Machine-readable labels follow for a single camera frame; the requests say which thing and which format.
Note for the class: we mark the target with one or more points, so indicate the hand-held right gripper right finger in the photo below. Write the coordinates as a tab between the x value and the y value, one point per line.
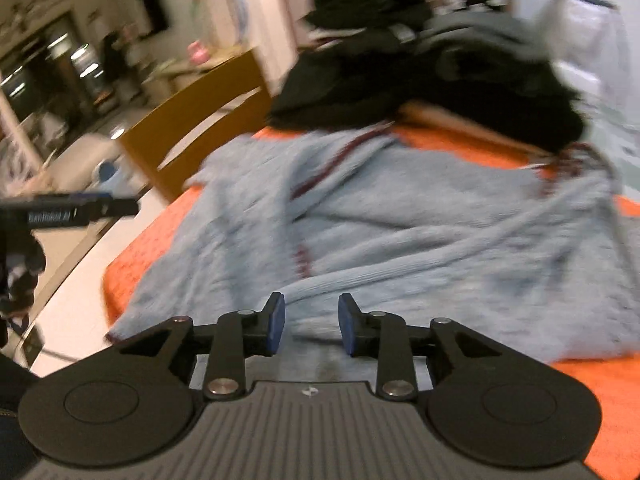
345	322

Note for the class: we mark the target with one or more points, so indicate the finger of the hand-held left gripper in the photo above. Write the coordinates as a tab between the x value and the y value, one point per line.
112	206

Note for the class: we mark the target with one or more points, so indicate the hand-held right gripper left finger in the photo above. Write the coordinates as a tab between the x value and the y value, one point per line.
278	322

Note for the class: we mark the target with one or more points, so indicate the light blue knit sweater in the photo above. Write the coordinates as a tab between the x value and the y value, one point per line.
400	220

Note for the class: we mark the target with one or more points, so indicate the pile of black clothes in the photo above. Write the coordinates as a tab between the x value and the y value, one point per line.
350	90

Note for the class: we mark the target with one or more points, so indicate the wooden chair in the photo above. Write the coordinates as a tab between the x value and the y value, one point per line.
200	105

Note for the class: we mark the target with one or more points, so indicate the pink object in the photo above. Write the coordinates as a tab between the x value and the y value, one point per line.
198	53

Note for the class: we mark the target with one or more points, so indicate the wooden board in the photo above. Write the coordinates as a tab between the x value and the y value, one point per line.
475	127

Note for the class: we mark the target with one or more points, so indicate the colourful hoop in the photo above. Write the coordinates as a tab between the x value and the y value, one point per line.
237	5

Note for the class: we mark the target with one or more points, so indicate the orange flower-print mat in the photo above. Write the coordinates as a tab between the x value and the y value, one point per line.
620	400

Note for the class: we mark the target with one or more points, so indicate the grey garment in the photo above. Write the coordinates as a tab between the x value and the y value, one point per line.
480	30

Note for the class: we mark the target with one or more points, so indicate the green tile-pattern tablecloth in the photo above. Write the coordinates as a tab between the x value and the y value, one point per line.
617	130

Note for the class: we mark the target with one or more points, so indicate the white plastic bag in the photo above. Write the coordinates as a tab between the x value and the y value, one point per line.
585	35

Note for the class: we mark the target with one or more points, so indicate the wall television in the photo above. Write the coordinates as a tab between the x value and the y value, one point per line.
152	10

